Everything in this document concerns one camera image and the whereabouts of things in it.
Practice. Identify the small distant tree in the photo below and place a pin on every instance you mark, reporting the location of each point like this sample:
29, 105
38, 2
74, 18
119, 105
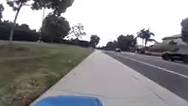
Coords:
94, 40

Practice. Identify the distant vehicle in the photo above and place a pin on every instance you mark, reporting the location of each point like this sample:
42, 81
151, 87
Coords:
118, 50

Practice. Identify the pale concrete sidewalk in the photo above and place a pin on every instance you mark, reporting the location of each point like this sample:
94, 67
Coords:
108, 77

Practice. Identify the distant clump of trees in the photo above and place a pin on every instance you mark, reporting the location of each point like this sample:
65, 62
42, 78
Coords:
122, 42

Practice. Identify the round dark tree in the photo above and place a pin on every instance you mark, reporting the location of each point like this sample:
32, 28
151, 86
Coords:
55, 27

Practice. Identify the palm tree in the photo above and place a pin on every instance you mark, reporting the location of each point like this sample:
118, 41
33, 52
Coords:
146, 36

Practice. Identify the pole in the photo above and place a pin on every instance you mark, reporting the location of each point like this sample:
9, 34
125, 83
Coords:
42, 25

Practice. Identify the grass verge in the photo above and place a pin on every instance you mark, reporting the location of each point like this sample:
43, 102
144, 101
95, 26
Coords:
23, 68

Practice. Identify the white painted road line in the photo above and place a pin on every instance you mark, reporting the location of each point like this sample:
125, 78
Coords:
167, 70

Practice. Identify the building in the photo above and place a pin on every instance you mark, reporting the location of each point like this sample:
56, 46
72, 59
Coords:
171, 43

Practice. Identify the dark vehicle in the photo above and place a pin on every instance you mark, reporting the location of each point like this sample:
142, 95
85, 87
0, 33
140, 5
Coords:
179, 54

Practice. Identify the grey asphalt road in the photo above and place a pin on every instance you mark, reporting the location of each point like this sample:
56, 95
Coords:
176, 79

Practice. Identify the dark hedge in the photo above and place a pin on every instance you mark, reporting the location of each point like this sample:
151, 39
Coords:
3, 32

